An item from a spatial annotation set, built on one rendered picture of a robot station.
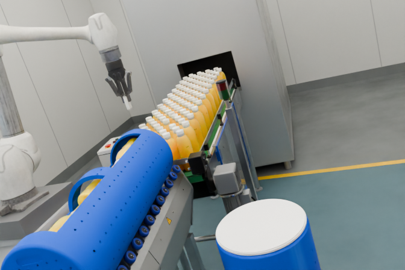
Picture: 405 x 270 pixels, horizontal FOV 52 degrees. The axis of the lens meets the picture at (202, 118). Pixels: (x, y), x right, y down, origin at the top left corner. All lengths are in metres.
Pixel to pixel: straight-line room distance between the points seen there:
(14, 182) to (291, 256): 1.24
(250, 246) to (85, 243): 0.46
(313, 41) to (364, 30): 0.67
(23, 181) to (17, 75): 3.39
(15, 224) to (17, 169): 0.24
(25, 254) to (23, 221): 0.63
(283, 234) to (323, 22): 4.89
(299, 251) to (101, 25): 1.22
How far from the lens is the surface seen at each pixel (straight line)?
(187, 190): 2.05
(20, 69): 5.36
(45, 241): 1.22
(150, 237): 1.64
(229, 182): 2.12
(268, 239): 1.21
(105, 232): 1.32
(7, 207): 2.01
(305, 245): 1.24
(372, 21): 5.95
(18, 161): 1.98
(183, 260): 2.81
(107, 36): 1.86
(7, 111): 2.14
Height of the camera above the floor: 1.72
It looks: 16 degrees down
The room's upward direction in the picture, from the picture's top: 17 degrees counter-clockwise
